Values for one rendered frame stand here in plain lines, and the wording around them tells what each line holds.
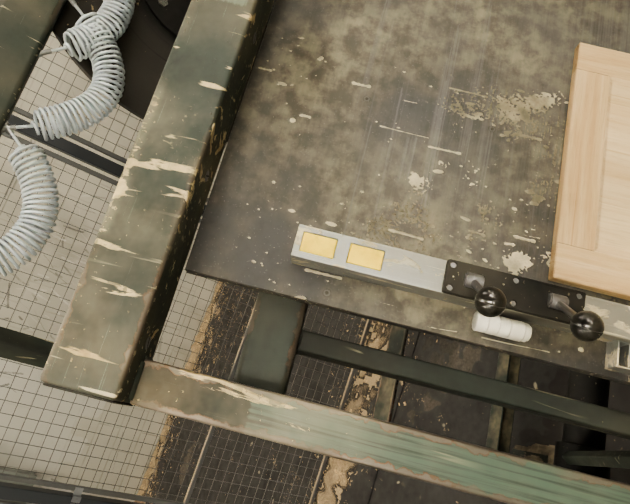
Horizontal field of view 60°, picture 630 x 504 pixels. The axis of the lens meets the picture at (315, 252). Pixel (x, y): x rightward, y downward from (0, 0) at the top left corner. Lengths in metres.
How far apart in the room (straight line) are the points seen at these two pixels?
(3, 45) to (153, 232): 0.63
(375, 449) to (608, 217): 0.51
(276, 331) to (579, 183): 0.53
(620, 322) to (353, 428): 0.41
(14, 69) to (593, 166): 1.07
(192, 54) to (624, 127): 0.70
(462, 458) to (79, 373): 0.49
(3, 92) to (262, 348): 0.72
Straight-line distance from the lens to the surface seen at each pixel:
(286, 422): 0.74
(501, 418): 2.36
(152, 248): 0.74
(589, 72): 1.08
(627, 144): 1.04
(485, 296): 0.69
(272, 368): 0.83
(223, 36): 0.89
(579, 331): 0.73
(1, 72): 1.25
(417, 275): 0.79
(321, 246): 0.79
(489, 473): 0.78
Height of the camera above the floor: 2.05
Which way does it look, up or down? 29 degrees down
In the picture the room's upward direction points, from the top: 65 degrees counter-clockwise
